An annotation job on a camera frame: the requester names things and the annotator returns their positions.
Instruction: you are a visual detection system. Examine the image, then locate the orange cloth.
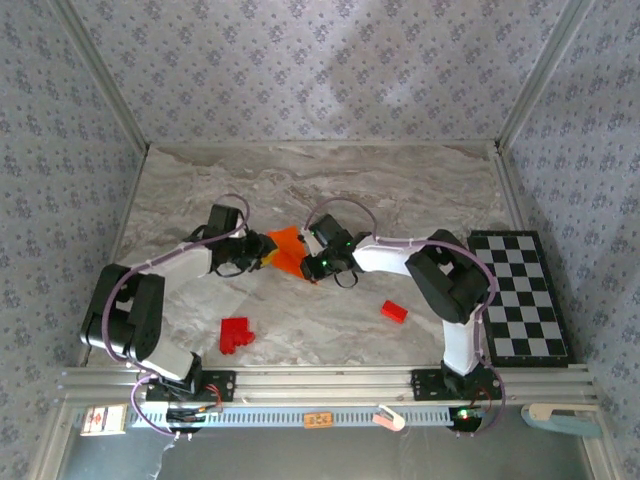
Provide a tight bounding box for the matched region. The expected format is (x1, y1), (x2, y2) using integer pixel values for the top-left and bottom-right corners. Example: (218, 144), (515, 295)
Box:
(266, 225), (319, 285)

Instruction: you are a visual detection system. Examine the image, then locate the small red brick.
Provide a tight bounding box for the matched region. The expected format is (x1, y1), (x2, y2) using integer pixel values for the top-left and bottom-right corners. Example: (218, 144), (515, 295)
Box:
(380, 299), (409, 325)

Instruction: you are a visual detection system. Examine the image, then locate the red stepped block stack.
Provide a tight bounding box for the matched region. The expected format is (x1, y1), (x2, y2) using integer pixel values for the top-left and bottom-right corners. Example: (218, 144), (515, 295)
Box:
(218, 316), (257, 357)

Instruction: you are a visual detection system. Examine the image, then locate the small orange label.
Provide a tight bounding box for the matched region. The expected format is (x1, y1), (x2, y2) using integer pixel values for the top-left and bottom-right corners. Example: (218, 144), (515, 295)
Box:
(302, 411), (335, 430)

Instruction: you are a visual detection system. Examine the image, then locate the black and white checkerboard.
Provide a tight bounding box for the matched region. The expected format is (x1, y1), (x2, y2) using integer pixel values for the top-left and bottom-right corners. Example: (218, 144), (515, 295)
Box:
(466, 229), (574, 369)

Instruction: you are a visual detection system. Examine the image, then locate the white card with red print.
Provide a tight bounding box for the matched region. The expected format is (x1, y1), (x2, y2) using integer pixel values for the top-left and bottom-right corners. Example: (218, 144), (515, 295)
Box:
(79, 403), (128, 437)

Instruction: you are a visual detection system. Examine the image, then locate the light blue and beige tool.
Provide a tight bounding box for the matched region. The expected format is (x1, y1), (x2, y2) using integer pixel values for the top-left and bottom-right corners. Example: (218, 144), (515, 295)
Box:
(520, 403), (604, 441)

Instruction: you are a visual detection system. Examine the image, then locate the black left gripper cable loop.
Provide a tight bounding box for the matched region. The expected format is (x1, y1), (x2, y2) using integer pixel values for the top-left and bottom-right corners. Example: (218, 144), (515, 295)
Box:
(208, 257), (254, 279)

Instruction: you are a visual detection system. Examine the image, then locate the aluminium frame rail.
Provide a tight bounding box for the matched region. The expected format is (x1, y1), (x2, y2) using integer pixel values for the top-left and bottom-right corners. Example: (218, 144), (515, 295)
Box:
(57, 364), (599, 407)

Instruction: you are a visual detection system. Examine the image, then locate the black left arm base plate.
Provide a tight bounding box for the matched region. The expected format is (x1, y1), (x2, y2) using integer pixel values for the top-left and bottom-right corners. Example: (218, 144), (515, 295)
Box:
(144, 369), (237, 404)

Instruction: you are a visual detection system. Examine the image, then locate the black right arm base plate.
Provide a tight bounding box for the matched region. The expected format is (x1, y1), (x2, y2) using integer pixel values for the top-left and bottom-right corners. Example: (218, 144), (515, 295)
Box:
(410, 368), (504, 402)

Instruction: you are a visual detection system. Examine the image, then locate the grey slotted cable duct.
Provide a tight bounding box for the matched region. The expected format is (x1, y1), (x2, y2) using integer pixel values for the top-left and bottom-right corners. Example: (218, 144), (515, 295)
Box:
(124, 403), (482, 430)

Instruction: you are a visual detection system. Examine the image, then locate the aluminium corner post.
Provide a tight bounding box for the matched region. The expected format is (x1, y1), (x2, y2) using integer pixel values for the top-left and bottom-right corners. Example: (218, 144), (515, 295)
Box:
(493, 0), (597, 154)
(48, 0), (152, 154)

